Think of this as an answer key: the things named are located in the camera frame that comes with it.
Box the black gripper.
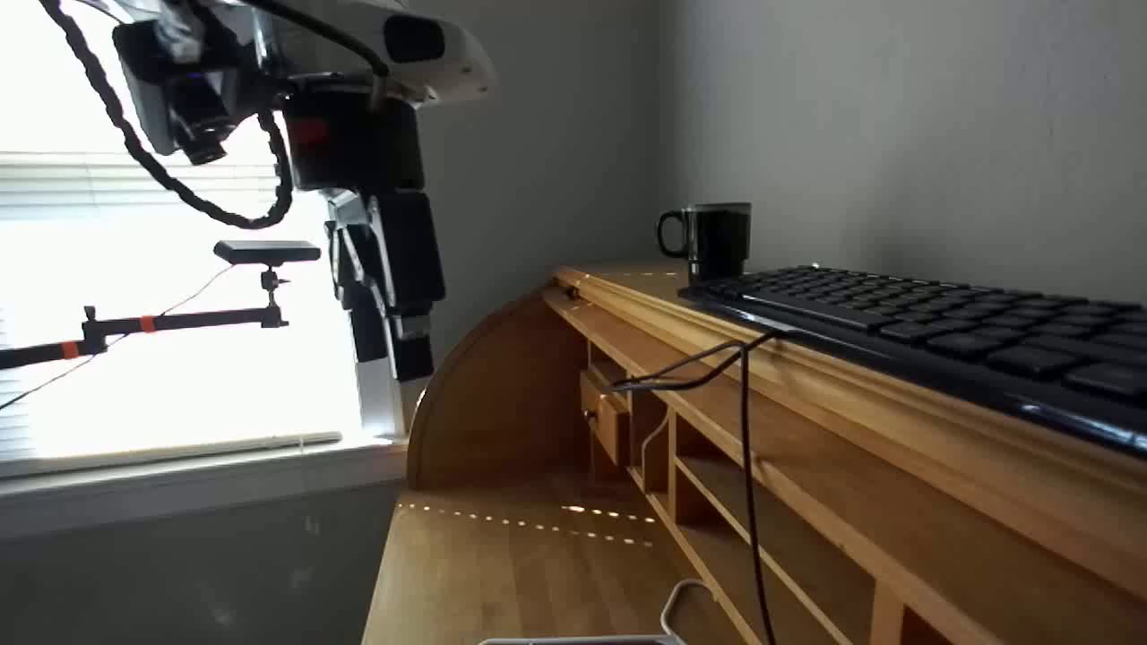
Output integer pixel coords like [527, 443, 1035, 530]
[285, 90, 446, 380]

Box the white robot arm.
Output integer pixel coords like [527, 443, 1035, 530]
[39, 0, 495, 315]

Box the brown ceramic mug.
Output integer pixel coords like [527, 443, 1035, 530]
[656, 201, 751, 283]

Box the wooden roll-top desk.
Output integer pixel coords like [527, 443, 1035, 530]
[366, 265, 1147, 645]

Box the black computer keyboard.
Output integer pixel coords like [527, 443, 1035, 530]
[681, 265, 1147, 460]

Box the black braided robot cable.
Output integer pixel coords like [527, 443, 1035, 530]
[39, 0, 298, 233]

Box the black camera on boom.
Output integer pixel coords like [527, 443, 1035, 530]
[213, 240, 318, 265]

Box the white window frame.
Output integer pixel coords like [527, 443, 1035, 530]
[0, 196, 402, 542]

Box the black keyboard cable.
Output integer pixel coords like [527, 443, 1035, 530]
[611, 330, 782, 645]

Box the white cable on desk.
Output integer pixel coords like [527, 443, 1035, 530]
[656, 577, 719, 645]

